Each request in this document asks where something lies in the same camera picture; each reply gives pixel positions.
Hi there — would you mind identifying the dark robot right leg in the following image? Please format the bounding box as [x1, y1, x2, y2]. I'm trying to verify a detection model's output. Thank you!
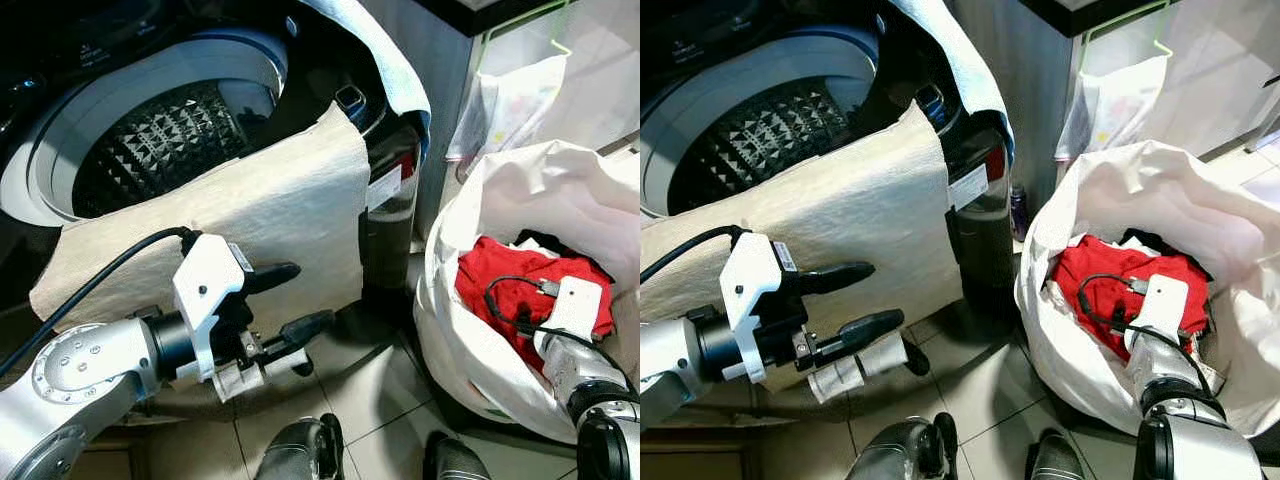
[424, 430, 492, 480]
[1025, 429, 1087, 480]

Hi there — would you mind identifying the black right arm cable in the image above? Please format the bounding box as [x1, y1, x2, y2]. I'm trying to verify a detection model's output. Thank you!
[483, 274, 641, 393]
[1077, 272, 1217, 393]

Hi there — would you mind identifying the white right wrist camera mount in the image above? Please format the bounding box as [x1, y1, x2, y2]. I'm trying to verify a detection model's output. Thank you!
[544, 276, 605, 342]
[1139, 274, 1192, 337]

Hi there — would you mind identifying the grey cabinet with dark top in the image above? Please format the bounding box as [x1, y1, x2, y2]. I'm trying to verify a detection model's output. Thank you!
[950, 0, 1280, 217]
[358, 0, 641, 241]

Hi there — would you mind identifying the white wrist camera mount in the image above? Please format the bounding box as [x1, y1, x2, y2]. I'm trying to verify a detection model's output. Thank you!
[544, 276, 605, 342]
[1139, 274, 1192, 337]
[171, 233, 253, 384]
[719, 232, 796, 384]

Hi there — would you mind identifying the dark robot leg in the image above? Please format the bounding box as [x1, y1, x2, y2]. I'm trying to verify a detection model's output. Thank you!
[424, 430, 492, 480]
[1025, 429, 1087, 480]
[254, 413, 347, 480]
[845, 413, 947, 480]

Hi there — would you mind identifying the dark robot left leg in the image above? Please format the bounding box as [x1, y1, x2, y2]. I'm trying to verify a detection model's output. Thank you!
[254, 413, 347, 480]
[845, 413, 947, 480]

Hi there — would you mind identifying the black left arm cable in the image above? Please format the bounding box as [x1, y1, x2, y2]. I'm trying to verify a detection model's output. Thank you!
[0, 226, 198, 377]
[640, 224, 748, 287]

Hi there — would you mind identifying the black garment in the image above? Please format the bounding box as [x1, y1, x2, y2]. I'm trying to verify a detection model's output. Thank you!
[515, 232, 577, 263]
[1120, 229, 1183, 257]

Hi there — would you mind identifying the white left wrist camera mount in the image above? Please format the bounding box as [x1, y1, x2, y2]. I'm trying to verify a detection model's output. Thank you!
[719, 232, 796, 384]
[171, 233, 253, 384]

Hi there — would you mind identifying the white plastic bag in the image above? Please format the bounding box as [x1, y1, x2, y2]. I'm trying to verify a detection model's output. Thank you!
[1054, 54, 1172, 168]
[446, 54, 572, 183]

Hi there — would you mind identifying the red garment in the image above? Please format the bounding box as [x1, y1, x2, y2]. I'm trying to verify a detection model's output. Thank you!
[455, 236, 616, 373]
[1050, 234, 1211, 363]

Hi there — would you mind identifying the white washer label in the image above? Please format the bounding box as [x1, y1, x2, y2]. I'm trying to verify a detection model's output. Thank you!
[947, 164, 992, 212]
[366, 164, 404, 212]

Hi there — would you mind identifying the beige towel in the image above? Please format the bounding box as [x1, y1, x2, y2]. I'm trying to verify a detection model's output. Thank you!
[640, 100, 967, 343]
[30, 100, 372, 333]

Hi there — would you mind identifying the dark purple bottle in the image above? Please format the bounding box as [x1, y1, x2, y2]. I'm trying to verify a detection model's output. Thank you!
[1009, 182, 1032, 243]

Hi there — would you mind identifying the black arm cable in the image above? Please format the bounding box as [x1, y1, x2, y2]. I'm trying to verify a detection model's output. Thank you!
[483, 274, 641, 393]
[640, 224, 748, 287]
[0, 226, 198, 377]
[1077, 272, 1217, 393]

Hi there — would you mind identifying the black top-load washing machine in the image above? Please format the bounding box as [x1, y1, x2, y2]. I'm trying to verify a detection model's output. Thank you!
[0, 0, 433, 311]
[640, 0, 1016, 301]

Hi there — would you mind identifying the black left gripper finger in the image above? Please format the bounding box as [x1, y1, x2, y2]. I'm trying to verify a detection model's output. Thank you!
[814, 309, 907, 364]
[799, 261, 876, 296]
[281, 309, 337, 347]
[251, 261, 302, 295]

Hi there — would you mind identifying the green wire rack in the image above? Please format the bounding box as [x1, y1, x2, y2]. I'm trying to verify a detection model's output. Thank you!
[474, 0, 578, 79]
[1074, 0, 1178, 63]

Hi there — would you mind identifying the light blue towel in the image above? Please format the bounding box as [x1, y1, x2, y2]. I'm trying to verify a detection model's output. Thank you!
[300, 0, 433, 153]
[890, 0, 1017, 153]

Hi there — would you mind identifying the dark studded washer drum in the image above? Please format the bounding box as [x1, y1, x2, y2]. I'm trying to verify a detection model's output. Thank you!
[665, 78, 866, 213]
[70, 80, 276, 219]

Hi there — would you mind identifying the white cloth laundry bag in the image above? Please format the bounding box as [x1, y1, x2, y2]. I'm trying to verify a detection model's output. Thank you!
[413, 140, 641, 446]
[1015, 140, 1280, 441]

